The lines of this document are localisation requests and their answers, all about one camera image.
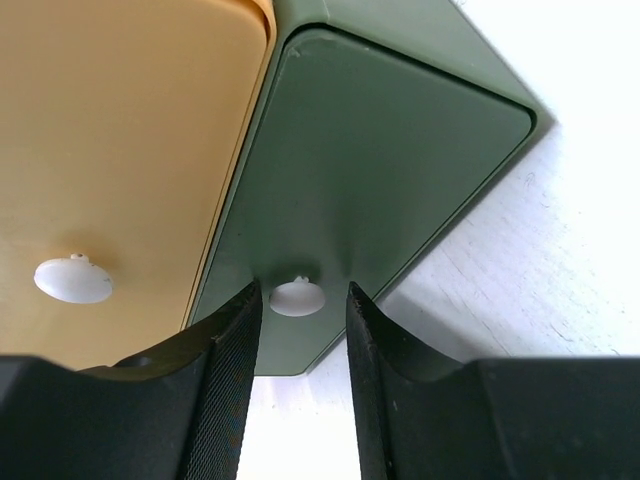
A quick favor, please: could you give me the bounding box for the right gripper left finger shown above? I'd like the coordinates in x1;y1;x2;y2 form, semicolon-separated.
1;282;263;479

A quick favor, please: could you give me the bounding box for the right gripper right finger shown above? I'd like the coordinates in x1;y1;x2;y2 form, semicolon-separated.
346;283;639;479

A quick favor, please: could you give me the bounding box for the yellow drawer box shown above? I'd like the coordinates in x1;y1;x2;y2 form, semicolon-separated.
1;1;276;369

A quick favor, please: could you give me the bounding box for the green drawer box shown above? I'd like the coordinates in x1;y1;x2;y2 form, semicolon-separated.
191;1;544;376

